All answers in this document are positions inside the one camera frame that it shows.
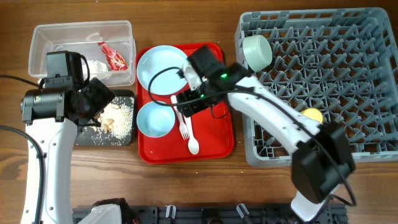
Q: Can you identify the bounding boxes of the light blue plate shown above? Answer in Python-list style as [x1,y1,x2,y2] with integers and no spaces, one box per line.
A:
[137,45,187,95]

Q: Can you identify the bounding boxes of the food scraps and rice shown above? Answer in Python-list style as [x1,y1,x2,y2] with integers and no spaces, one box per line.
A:
[76,96,134,146]

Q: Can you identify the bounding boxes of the white napkin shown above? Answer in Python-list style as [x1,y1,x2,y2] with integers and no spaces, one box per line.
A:
[82,60,111,80]

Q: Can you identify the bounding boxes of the light blue bowl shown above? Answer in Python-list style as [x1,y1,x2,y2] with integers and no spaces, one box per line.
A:
[136,101,175,138]

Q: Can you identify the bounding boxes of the red snack wrapper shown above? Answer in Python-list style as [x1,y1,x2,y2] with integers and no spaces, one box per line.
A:
[98,42,129,71]

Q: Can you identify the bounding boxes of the mint green bowl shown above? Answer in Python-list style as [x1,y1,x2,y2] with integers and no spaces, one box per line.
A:
[243,35,273,72]

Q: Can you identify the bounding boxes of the yellow plastic cup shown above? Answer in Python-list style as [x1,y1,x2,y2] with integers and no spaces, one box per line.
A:
[301,108,323,123]

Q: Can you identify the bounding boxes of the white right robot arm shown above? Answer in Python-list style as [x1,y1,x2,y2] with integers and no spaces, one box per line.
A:
[177,45,356,223]

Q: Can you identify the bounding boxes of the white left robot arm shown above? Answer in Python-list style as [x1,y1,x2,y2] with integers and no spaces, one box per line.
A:
[21,51,114,223]

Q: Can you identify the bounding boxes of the black food waste tray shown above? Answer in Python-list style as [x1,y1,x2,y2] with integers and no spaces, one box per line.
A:
[73,88,136,147]

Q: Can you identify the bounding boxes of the grey dishwasher rack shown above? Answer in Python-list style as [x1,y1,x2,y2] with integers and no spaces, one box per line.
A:
[234,7,397,162]

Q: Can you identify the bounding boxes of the red serving tray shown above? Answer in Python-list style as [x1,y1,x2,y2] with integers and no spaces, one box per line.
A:
[136,42,235,164]

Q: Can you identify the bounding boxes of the white plastic fork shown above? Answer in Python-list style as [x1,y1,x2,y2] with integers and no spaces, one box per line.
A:
[173,106,189,140]

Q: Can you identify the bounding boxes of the white plastic spoon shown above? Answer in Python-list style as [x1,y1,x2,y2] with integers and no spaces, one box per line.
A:
[184,117,200,155]

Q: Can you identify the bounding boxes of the clear plastic bin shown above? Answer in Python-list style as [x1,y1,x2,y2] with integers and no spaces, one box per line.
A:
[28,21,136,86]

